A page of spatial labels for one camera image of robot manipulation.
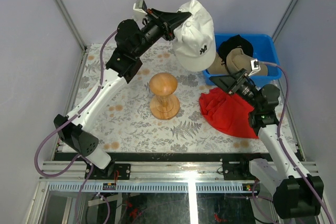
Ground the tan baseball cap with logo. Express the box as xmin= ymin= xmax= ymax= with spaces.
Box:
xmin=226 ymin=48 xmax=253 ymax=73

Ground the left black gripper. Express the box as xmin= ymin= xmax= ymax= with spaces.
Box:
xmin=132 ymin=8 xmax=189 ymax=58

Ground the aluminium corner post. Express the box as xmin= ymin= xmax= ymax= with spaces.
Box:
xmin=272 ymin=0 xmax=299 ymax=42
xmin=54 ymin=0 xmax=87 ymax=51

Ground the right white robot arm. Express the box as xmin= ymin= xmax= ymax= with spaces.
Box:
xmin=210 ymin=69 xmax=324 ymax=219

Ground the black cap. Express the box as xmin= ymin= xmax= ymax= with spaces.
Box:
xmin=217 ymin=35 xmax=254 ymax=62

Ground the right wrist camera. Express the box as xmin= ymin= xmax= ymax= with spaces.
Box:
xmin=248 ymin=58 xmax=261 ymax=77

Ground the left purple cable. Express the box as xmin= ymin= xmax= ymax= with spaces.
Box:
xmin=34 ymin=29 xmax=119 ymax=178

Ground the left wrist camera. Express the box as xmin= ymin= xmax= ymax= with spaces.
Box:
xmin=133 ymin=0 xmax=147 ymax=21

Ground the aluminium front rail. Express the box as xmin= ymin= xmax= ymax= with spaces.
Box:
xmin=41 ymin=161 xmax=319 ymax=183

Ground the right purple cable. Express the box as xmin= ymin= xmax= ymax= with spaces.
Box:
xmin=251 ymin=60 xmax=336 ymax=224

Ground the blue plastic bin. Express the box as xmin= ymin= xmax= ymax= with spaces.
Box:
xmin=202 ymin=33 xmax=281 ymax=88

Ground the left aluminium corner post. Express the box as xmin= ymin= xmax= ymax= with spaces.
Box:
xmin=54 ymin=0 xmax=87 ymax=51

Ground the red cloth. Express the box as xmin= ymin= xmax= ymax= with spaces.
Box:
xmin=199 ymin=88 xmax=258 ymax=139

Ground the right aluminium corner post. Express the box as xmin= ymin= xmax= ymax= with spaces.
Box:
xmin=272 ymin=0 xmax=299 ymax=42

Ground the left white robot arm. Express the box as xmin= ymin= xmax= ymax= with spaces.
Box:
xmin=54 ymin=8 xmax=192 ymax=179

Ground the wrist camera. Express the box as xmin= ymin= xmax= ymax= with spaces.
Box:
xmin=248 ymin=58 xmax=261 ymax=77
xmin=133 ymin=0 xmax=147 ymax=21

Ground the purple cable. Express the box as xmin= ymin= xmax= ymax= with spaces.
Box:
xmin=34 ymin=29 xmax=119 ymax=178
xmin=251 ymin=60 xmax=336 ymax=224

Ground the floral table mat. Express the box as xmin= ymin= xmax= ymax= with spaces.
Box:
xmin=62 ymin=41 xmax=298 ymax=154

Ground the white baseball cap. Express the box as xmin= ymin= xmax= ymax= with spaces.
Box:
xmin=172 ymin=0 xmax=216 ymax=72

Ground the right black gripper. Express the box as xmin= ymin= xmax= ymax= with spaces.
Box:
xmin=209 ymin=69 xmax=261 ymax=110

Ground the wooden hat stand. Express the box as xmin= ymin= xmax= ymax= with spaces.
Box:
xmin=149 ymin=72 xmax=180 ymax=120

